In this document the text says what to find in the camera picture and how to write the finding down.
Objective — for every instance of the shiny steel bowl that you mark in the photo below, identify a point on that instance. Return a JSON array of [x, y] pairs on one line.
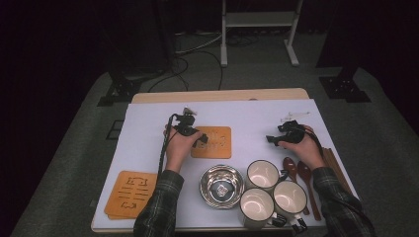
[[222, 187]]

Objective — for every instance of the white cup with black rim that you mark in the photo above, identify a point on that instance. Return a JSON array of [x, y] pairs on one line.
[[257, 205], [290, 197], [262, 174]]

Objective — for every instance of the person's right hand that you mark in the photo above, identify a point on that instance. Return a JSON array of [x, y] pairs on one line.
[[308, 148]]

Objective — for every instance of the brown wooden spoon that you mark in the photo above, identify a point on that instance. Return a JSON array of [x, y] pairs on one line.
[[304, 173], [289, 164]]

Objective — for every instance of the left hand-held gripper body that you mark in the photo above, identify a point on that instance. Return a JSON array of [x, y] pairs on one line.
[[185, 126]]

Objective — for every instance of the wooden coaster with cut-outs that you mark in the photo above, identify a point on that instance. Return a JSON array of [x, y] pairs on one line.
[[118, 217], [131, 194], [217, 144]]

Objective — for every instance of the person's left hand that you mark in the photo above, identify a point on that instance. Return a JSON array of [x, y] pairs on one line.
[[178, 151]]

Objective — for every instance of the black stand base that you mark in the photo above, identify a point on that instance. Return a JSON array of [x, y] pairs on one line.
[[120, 89], [344, 88]]

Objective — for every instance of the white metal stand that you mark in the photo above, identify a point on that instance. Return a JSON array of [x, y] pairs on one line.
[[258, 19]]

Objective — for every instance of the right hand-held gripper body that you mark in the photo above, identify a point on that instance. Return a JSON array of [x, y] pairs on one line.
[[293, 133]]

